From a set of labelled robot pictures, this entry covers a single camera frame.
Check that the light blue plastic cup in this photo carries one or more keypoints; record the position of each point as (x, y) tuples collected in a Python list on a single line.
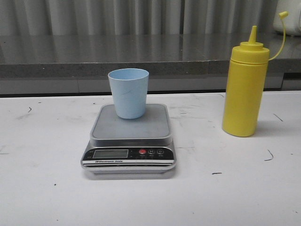
[(129, 88)]

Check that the yellow squeeze bottle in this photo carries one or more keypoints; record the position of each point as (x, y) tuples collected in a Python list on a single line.
[(245, 84)]

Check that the silver digital kitchen scale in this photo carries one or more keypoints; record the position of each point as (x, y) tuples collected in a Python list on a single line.
[(128, 148)]

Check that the grey stone counter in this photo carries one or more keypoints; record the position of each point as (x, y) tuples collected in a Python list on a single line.
[(79, 64)]

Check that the grey curtain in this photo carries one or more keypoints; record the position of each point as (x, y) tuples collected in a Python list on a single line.
[(133, 17)]

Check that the white rice cooker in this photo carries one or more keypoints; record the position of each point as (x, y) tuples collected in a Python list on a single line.
[(292, 23)]

